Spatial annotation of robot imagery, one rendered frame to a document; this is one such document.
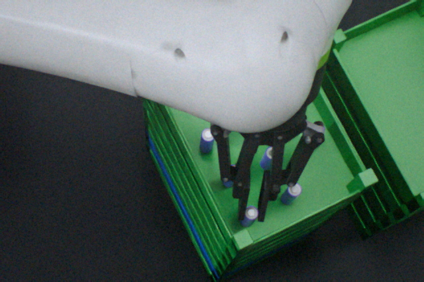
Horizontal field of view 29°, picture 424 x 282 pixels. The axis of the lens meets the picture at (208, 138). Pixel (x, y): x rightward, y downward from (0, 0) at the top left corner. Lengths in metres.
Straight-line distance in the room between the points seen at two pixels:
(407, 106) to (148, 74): 0.76
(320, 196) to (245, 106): 0.51
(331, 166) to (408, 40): 0.34
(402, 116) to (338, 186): 0.26
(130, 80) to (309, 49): 0.15
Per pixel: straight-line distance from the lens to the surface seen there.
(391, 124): 1.35
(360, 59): 1.37
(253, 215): 1.04
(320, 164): 1.14
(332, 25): 0.72
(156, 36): 0.66
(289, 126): 0.87
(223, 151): 0.94
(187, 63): 0.64
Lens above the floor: 1.57
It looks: 75 degrees down
